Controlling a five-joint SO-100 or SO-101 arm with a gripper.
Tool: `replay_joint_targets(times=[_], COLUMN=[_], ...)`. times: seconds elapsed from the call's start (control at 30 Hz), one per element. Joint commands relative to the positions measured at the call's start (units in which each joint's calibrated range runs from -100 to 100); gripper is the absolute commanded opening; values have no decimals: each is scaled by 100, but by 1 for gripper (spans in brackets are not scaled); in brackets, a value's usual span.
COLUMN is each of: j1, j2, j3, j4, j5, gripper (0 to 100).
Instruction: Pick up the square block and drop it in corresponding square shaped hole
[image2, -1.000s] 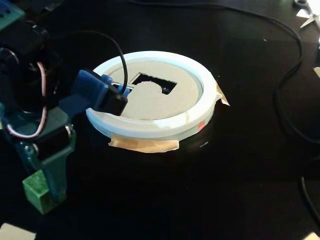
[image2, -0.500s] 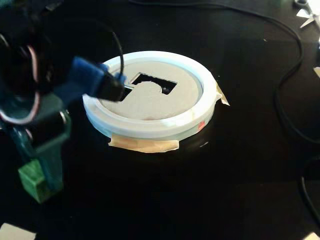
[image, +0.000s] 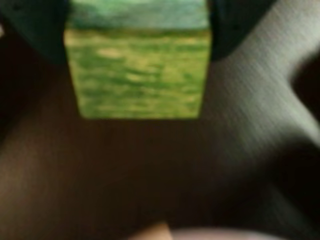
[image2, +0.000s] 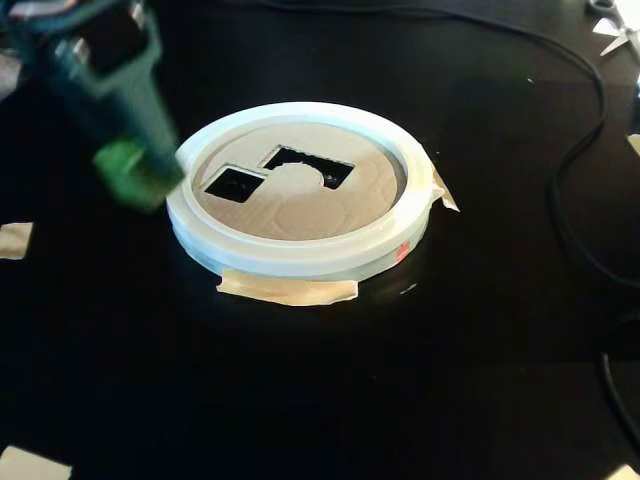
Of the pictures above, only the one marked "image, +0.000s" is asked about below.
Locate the beige tape piece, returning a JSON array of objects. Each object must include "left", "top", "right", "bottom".
[{"left": 128, "top": 221, "right": 174, "bottom": 240}]

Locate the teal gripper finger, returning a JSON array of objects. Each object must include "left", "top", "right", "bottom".
[
  {"left": 0, "top": 0, "right": 70, "bottom": 66},
  {"left": 208, "top": 0, "right": 276, "bottom": 62}
]

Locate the green wooden cube block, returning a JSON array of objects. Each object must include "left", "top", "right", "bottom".
[{"left": 63, "top": 0, "right": 212, "bottom": 120}]

